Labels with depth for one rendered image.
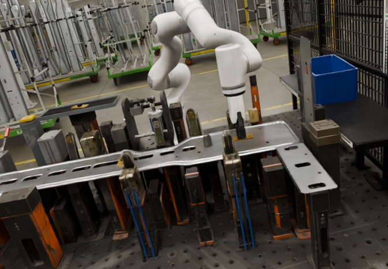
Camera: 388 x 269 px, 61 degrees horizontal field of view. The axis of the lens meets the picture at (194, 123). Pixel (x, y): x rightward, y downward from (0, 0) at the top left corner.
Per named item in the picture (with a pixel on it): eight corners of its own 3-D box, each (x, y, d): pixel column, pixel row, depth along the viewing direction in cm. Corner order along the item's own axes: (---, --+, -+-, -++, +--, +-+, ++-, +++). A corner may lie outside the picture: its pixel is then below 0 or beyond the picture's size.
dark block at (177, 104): (187, 190, 156) (168, 108, 141) (187, 182, 163) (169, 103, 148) (198, 188, 156) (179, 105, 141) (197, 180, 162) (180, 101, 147)
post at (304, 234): (298, 240, 114) (291, 168, 103) (289, 220, 124) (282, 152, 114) (317, 237, 113) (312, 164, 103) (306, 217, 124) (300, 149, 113)
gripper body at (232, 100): (222, 87, 120) (226, 116, 124) (224, 95, 110) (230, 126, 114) (242, 83, 119) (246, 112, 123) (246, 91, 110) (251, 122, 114)
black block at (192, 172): (197, 251, 118) (181, 182, 108) (196, 231, 128) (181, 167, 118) (219, 247, 118) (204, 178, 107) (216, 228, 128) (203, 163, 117)
